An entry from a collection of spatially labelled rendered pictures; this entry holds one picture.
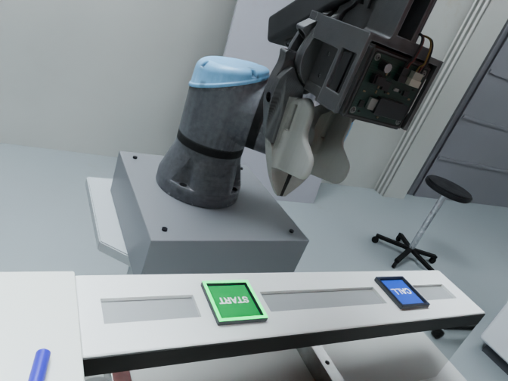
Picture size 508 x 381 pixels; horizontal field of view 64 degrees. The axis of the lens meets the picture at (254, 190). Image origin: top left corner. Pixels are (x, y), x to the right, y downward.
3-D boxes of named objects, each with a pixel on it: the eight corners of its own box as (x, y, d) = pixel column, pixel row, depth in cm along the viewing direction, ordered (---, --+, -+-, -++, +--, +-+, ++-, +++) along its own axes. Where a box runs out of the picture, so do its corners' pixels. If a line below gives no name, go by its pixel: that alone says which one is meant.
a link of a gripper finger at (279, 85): (256, 140, 32) (298, 28, 29) (249, 131, 34) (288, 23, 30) (303, 148, 35) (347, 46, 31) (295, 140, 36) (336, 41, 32)
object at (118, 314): (437, 376, 65) (487, 312, 59) (57, 462, 37) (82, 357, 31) (398, 329, 72) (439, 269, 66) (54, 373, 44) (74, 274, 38)
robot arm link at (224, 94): (189, 116, 75) (208, 41, 69) (258, 140, 75) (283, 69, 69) (167, 133, 64) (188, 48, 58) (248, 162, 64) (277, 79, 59)
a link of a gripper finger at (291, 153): (273, 222, 32) (320, 113, 28) (244, 184, 36) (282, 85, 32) (305, 224, 33) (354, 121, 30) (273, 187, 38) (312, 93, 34)
